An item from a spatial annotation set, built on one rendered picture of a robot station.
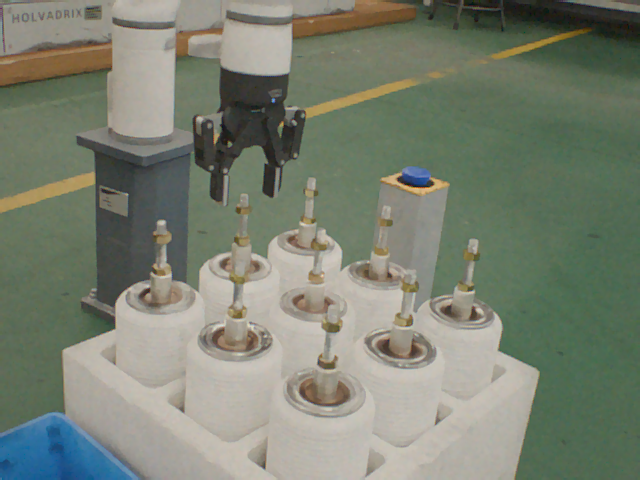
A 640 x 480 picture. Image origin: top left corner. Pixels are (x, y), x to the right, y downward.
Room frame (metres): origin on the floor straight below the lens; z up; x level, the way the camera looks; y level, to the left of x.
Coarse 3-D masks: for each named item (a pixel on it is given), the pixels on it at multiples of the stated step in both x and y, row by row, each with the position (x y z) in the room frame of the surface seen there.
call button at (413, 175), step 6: (408, 168) 1.06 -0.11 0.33; (414, 168) 1.06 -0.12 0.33; (420, 168) 1.06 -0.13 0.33; (402, 174) 1.05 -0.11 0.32; (408, 174) 1.04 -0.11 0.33; (414, 174) 1.03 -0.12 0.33; (420, 174) 1.04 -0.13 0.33; (426, 174) 1.04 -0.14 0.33; (408, 180) 1.04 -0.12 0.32; (414, 180) 1.03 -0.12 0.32; (420, 180) 1.03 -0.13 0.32; (426, 180) 1.04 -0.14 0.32
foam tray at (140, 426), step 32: (64, 352) 0.75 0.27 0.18; (96, 352) 0.75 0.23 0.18; (64, 384) 0.75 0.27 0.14; (96, 384) 0.71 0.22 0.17; (128, 384) 0.70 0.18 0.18; (512, 384) 0.77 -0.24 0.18; (96, 416) 0.71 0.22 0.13; (128, 416) 0.67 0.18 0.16; (160, 416) 0.65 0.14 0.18; (448, 416) 0.70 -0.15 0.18; (480, 416) 0.70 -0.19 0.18; (512, 416) 0.76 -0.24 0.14; (128, 448) 0.67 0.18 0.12; (160, 448) 0.64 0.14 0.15; (192, 448) 0.61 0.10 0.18; (224, 448) 0.61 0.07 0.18; (256, 448) 0.62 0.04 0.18; (384, 448) 0.63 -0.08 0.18; (416, 448) 0.64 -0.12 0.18; (448, 448) 0.65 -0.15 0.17; (480, 448) 0.71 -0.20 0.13; (512, 448) 0.78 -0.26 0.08
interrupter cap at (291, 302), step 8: (296, 288) 0.81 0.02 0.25; (304, 288) 0.81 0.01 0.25; (288, 296) 0.79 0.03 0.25; (296, 296) 0.79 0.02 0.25; (328, 296) 0.80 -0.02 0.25; (336, 296) 0.80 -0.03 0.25; (280, 304) 0.77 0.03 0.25; (288, 304) 0.77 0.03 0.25; (296, 304) 0.77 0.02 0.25; (328, 304) 0.78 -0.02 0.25; (336, 304) 0.78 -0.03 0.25; (344, 304) 0.78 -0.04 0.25; (288, 312) 0.75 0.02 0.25; (296, 312) 0.75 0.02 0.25; (304, 312) 0.75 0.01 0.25; (312, 312) 0.76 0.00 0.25; (320, 312) 0.76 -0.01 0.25; (344, 312) 0.76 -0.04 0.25; (304, 320) 0.74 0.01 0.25; (312, 320) 0.74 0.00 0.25; (320, 320) 0.74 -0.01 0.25
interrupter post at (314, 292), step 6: (306, 282) 0.77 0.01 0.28; (312, 282) 0.77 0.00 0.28; (324, 282) 0.78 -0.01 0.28; (306, 288) 0.77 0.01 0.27; (312, 288) 0.77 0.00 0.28; (318, 288) 0.77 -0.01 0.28; (324, 288) 0.77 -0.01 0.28; (306, 294) 0.77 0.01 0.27; (312, 294) 0.77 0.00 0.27; (318, 294) 0.77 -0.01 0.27; (306, 300) 0.77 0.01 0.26; (312, 300) 0.77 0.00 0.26; (318, 300) 0.77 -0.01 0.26; (306, 306) 0.77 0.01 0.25; (312, 306) 0.77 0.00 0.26; (318, 306) 0.77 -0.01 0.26
